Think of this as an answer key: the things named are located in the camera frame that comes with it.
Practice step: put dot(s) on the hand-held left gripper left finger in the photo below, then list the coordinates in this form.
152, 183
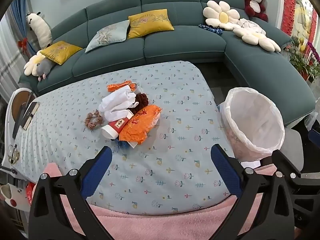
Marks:
96, 172

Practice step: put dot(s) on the blue curtain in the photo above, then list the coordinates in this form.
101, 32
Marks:
21, 17

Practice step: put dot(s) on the red and white paper cup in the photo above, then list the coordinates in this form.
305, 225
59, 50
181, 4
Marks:
115, 127

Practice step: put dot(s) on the pink spotted scrunchie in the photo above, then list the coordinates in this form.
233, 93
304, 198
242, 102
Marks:
88, 121

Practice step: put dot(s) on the cream flower cushion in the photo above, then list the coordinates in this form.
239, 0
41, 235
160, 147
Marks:
31, 63

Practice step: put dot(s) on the red teddy bear plush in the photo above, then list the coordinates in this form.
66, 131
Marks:
250, 10

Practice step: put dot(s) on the waste bin with white liner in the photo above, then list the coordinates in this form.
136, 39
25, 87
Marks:
250, 120

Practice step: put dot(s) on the wooden chair with books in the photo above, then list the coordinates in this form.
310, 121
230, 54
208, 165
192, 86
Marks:
18, 102

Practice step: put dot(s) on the white long plush toy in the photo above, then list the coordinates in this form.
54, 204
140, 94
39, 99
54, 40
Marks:
40, 30

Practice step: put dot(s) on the grey plush toy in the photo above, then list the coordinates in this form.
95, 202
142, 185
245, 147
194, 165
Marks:
43, 67

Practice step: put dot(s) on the pink orchid flowers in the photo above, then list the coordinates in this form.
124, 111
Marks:
315, 52

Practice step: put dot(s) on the white mug with red dot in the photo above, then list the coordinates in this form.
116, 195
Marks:
17, 197

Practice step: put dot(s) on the red bow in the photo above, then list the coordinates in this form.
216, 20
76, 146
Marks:
23, 45

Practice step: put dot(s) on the light blue floral cloth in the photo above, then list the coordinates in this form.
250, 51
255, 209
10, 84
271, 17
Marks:
162, 167

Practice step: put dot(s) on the light blue embroidered pillow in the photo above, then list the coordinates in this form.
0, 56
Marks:
110, 35

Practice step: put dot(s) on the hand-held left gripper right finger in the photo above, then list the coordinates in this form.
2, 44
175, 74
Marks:
226, 172

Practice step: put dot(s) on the white flower cushion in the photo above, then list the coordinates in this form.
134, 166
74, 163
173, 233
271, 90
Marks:
215, 12
260, 38

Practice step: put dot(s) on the large orange snack packet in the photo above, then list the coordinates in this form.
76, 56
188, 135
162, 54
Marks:
142, 122

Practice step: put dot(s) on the teal sofa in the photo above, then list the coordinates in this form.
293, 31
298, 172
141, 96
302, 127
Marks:
175, 45

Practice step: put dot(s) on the white garment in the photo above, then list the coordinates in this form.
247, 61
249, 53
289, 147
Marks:
247, 25

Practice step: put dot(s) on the red wall decoration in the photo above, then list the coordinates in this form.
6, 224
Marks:
287, 10

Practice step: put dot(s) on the dark red scrunchie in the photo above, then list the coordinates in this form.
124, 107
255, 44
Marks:
142, 100

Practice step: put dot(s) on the white cloth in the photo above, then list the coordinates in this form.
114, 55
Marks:
117, 102

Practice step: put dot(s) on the yellow embroidered pillow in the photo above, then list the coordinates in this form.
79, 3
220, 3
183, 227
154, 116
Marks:
60, 51
150, 22

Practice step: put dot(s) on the pink fluffy blanket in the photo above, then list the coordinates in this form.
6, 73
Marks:
162, 225

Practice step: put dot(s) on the white sheer curtain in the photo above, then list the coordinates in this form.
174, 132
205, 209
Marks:
10, 67

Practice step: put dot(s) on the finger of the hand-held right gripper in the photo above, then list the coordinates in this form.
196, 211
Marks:
285, 163
315, 136

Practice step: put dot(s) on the red packet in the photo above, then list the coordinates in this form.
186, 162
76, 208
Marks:
30, 192

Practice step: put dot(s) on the green potted plants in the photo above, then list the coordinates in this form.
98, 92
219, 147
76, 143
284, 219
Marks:
300, 62

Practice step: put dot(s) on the small orange snack packet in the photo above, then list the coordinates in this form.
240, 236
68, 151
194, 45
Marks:
117, 86

